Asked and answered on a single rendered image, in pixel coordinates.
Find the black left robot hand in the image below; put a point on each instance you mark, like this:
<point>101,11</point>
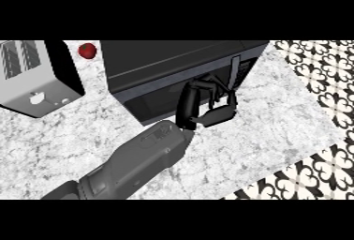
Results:
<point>188,103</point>

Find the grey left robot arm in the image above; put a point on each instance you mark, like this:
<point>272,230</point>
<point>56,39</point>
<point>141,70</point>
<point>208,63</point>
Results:
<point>138,159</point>

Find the dark microwave door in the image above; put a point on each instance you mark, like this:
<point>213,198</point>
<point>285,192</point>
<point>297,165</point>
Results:
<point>148,100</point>

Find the black microwave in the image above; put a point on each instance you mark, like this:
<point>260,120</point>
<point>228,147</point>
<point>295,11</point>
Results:
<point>157,59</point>

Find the red tomato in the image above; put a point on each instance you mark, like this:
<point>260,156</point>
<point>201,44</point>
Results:
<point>87,51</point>

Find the silver and black toaster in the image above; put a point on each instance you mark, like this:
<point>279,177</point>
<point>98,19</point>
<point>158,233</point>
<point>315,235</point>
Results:
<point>33,90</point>

